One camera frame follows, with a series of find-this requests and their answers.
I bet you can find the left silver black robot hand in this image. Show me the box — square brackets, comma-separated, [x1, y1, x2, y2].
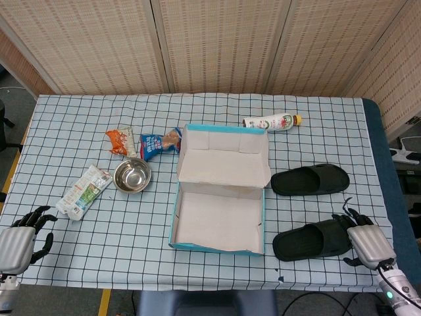
[0, 205, 59, 276]

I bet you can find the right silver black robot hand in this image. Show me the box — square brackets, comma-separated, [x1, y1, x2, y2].
[331, 197, 397, 271]

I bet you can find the black rubber slipper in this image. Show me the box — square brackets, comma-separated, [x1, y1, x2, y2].
[270, 163, 350, 197]
[272, 221, 358, 263]

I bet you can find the blue cardboard shoe box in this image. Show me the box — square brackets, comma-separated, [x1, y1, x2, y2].
[168, 124, 271, 257]

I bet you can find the black equipment box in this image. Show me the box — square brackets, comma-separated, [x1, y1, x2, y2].
[397, 168, 421, 197]

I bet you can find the blue padded table edge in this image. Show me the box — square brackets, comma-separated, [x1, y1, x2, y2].
[361, 97, 416, 264]

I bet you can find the blue checkered tablecloth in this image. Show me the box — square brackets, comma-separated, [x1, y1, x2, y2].
[0, 93, 394, 292]

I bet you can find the white green food package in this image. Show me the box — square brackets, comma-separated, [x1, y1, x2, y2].
[55, 164, 113, 221]

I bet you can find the white plastic stand base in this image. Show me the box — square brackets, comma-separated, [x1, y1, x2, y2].
[389, 136, 421, 165]

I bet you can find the black stand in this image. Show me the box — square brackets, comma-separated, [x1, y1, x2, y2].
[0, 98, 20, 152]

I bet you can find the stainless steel bowl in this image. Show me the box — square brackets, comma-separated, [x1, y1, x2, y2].
[113, 157, 153, 194]

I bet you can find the orange white snack bag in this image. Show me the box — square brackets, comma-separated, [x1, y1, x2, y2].
[105, 126, 137, 158]

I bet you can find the white bottle yellow cap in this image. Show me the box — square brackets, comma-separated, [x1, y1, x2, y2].
[242, 113, 303, 133]

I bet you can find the blue snack bag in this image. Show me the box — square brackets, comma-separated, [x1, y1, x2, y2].
[139, 126, 183, 163]

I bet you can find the blue chair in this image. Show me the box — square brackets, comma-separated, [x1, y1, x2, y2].
[136, 289, 279, 316]

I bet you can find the woven bamboo folding screen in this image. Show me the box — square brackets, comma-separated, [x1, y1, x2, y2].
[0, 0, 421, 134]

